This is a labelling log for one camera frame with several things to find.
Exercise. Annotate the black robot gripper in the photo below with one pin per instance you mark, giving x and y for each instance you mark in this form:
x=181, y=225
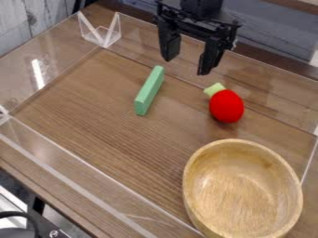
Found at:
x=202, y=19

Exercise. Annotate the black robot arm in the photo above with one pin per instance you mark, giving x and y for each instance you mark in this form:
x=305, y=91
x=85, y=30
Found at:
x=197, y=18

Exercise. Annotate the green rectangular block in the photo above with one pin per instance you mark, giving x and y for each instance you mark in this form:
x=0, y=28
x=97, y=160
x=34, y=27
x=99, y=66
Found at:
x=149, y=91

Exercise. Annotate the wooden bowl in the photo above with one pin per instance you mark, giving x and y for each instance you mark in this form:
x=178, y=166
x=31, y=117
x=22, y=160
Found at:
x=241, y=190

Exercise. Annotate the clear acrylic enclosure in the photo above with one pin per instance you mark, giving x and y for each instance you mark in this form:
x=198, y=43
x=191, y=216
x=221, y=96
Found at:
x=107, y=166

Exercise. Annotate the black table leg bracket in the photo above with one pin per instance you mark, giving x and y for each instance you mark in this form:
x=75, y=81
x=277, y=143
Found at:
x=48, y=230

